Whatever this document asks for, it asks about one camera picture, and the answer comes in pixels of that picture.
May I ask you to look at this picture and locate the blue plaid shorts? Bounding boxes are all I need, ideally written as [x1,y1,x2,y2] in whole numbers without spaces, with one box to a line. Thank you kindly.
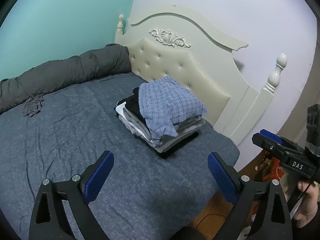
[138,76,207,146]

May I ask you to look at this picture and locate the stack of folded clothes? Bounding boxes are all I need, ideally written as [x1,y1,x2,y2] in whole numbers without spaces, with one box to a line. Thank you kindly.
[115,86,207,158]

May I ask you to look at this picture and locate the person's right hand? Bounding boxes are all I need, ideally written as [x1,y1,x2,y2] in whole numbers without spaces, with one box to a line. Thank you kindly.
[294,181,319,228]

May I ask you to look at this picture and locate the blue patterned bed cover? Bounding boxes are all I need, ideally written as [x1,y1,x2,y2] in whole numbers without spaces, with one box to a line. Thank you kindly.
[0,72,241,240]

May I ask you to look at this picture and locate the crumpled grey garment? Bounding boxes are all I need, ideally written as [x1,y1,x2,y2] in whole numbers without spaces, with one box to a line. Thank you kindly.
[22,95,43,117]

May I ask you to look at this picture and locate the cream tufted headboard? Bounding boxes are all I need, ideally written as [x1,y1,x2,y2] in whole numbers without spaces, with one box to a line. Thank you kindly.
[114,5,287,144]

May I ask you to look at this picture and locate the dark grey rolled duvet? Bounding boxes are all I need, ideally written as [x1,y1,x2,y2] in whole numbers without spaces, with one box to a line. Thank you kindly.
[1,43,131,113]

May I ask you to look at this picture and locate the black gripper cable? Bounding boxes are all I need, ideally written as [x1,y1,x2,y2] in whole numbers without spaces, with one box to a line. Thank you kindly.
[287,179,316,208]

